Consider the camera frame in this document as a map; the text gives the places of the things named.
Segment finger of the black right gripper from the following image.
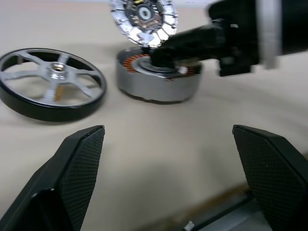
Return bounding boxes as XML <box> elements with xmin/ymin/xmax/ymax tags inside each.
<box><xmin>149</xmin><ymin>42</ymin><xmax>226</xmax><ymax>68</ymax></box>
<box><xmin>166</xmin><ymin>23</ymin><xmax>226</xmax><ymax>46</ymax></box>

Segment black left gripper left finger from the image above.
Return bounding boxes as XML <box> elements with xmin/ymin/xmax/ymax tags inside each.
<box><xmin>0</xmin><ymin>125</ymin><xmax>105</xmax><ymax>231</ymax></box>

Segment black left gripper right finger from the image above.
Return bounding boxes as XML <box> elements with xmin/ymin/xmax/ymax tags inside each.
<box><xmin>232</xmin><ymin>124</ymin><xmax>308</xmax><ymax>231</ymax></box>

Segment grey motor housing copper windings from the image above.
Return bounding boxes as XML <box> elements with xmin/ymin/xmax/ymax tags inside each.
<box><xmin>116</xmin><ymin>45</ymin><xmax>203</xmax><ymax>104</ymax></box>

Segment silver hinged motor lid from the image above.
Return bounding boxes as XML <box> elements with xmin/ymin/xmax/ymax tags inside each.
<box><xmin>110</xmin><ymin>0</ymin><xmax>179</xmax><ymax>48</ymax></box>

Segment silver spoked rotor black rim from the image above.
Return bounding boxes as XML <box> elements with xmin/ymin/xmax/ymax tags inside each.
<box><xmin>0</xmin><ymin>47</ymin><xmax>108</xmax><ymax>123</ymax></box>

